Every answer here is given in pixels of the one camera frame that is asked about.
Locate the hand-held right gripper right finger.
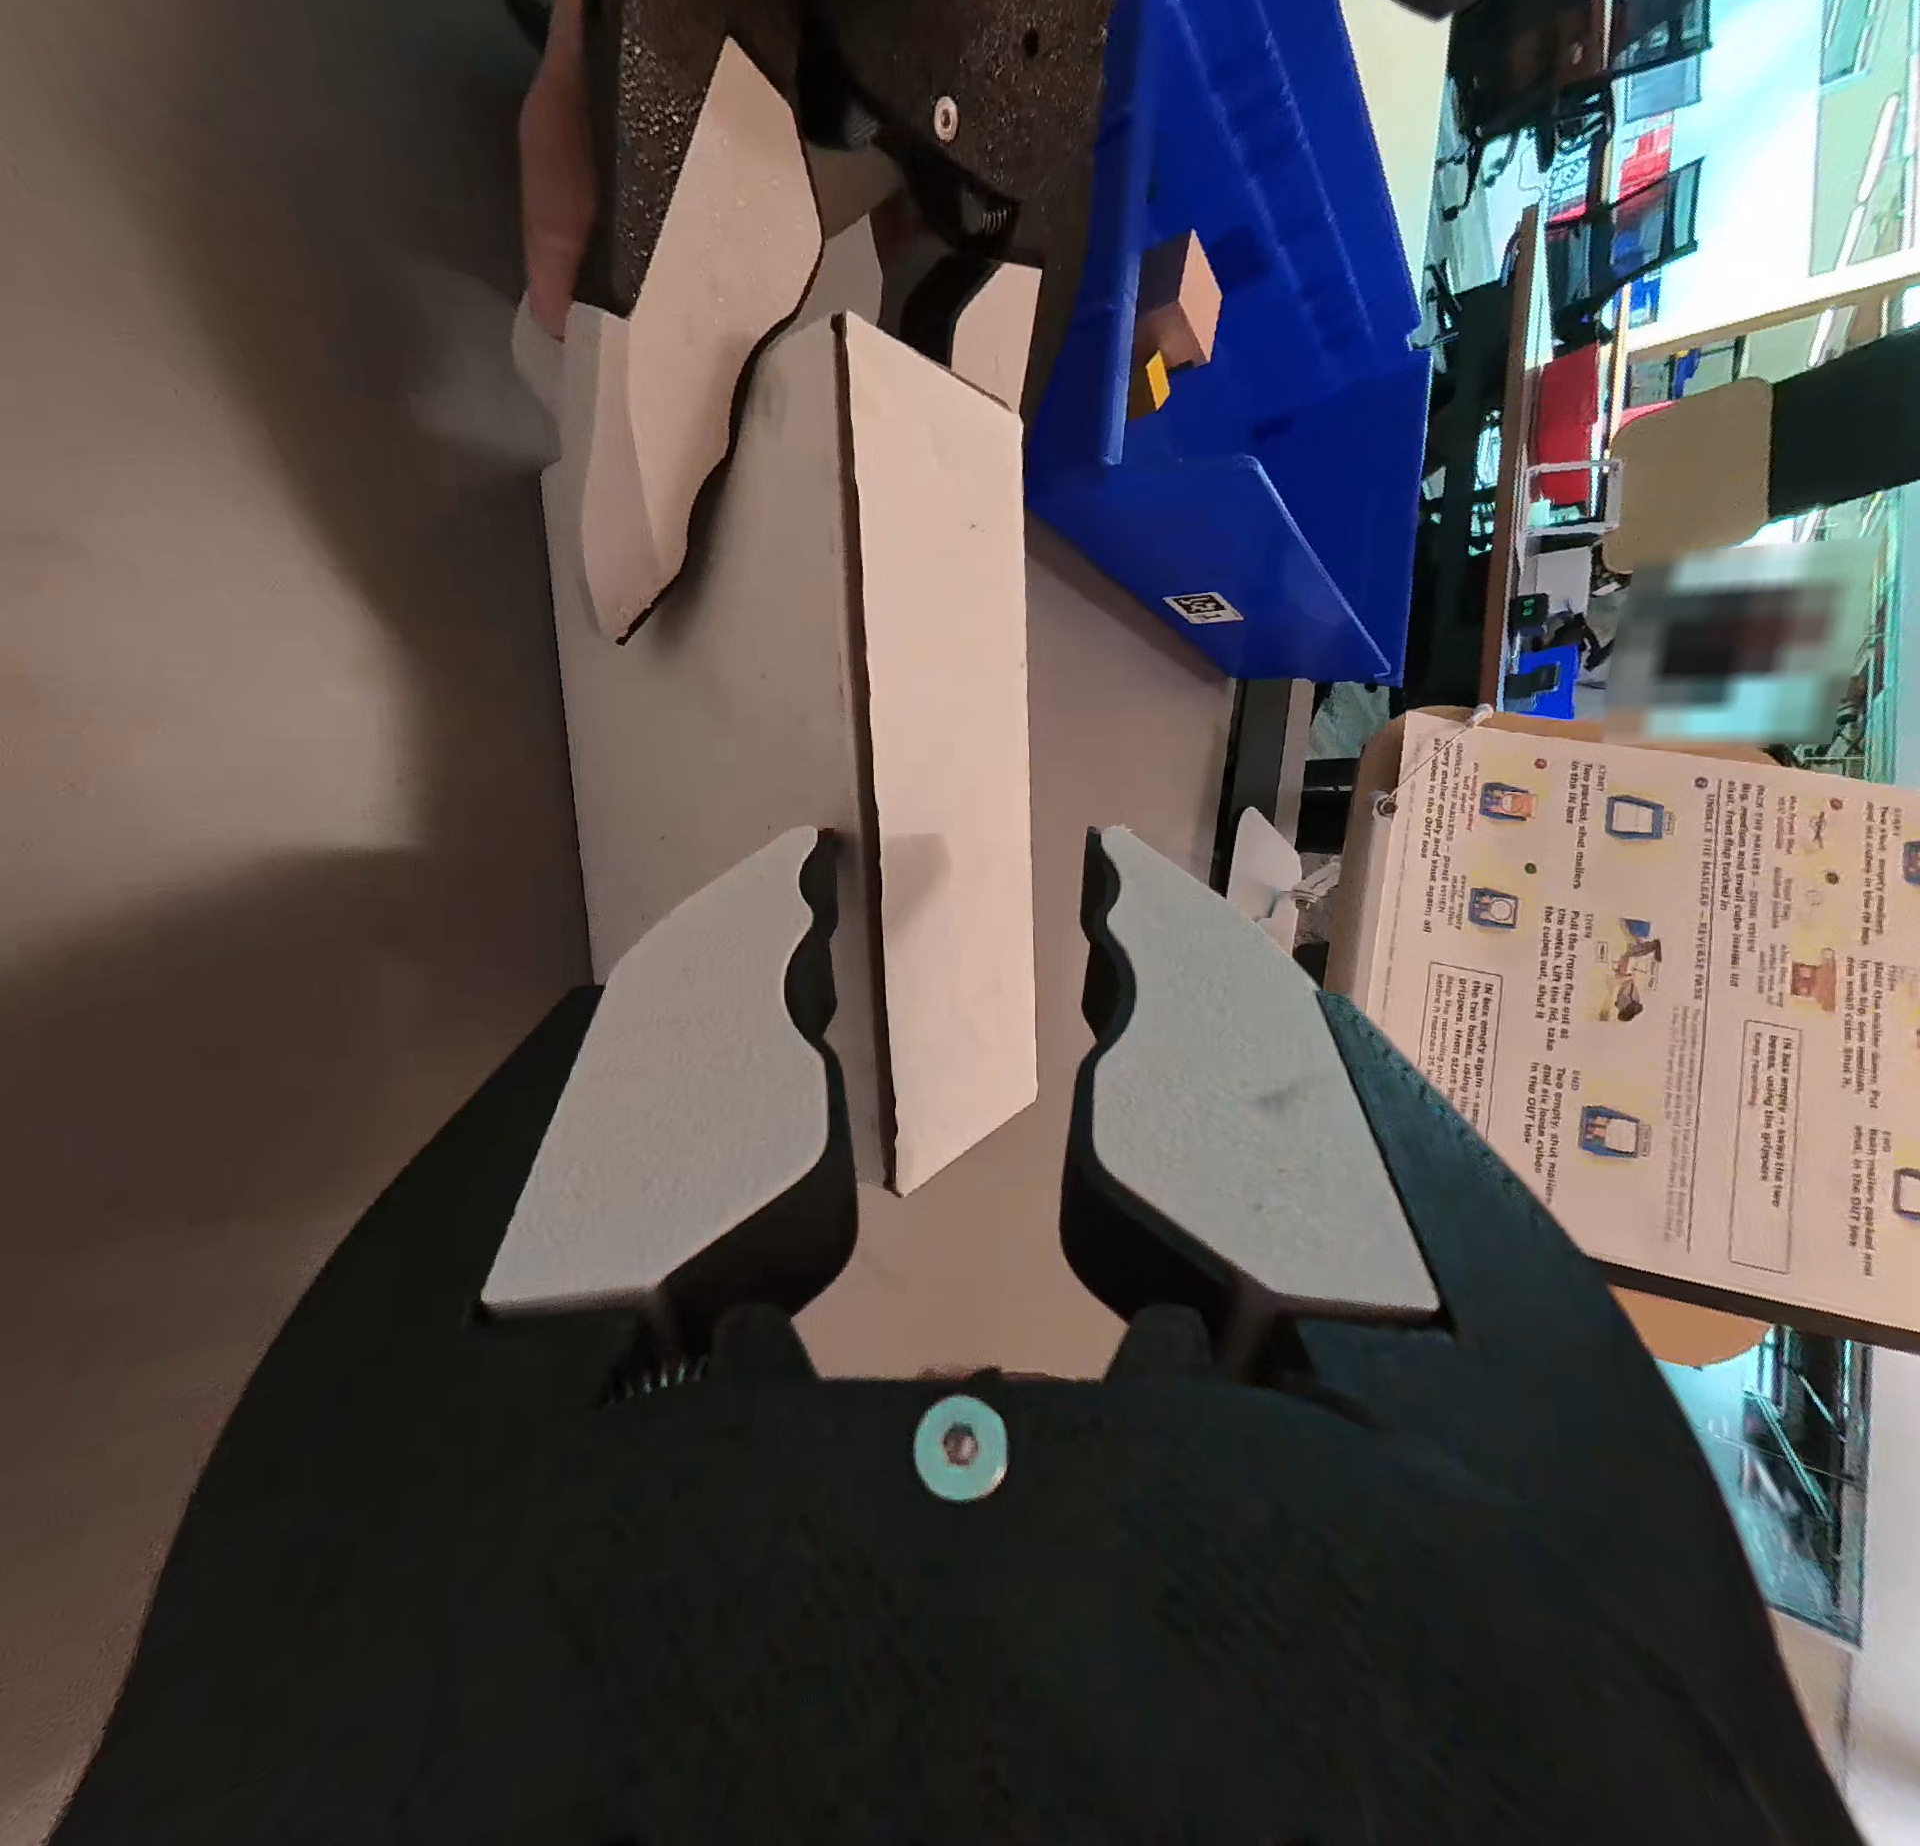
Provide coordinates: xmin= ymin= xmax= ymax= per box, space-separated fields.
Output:
xmin=1060 ymin=825 xmax=1442 ymax=1354

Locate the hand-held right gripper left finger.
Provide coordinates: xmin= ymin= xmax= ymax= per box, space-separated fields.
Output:
xmin=475 ymin=825 xmax=863 ymax=1351

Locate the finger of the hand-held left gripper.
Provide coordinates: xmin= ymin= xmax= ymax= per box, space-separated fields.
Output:
xmin=573 ymin=34 xmax=826 ymax=649
xmin=943 ymin=261 xmax=1045 ymax=414

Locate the blue plastic bin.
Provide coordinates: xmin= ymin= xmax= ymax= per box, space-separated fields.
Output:
xmin=1024 ymin=0 xmax=1441 ymax=689

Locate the white cardboard mailer box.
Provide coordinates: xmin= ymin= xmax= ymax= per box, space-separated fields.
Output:
xmin=514 ymin=294 xmax=1045 ymax=1200

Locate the person's left hand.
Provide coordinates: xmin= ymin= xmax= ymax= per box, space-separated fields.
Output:
xmin=520 ymin=0 xmax=596 ymax=331

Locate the plain wooden cube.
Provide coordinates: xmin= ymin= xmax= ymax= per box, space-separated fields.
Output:
xmin=1135 ymin=230 xmax=1226 ymax=378

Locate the printed instruction board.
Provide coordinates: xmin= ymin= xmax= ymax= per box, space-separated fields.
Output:
xmin=1325 ymin=703 xmax=1920 ymax=1370

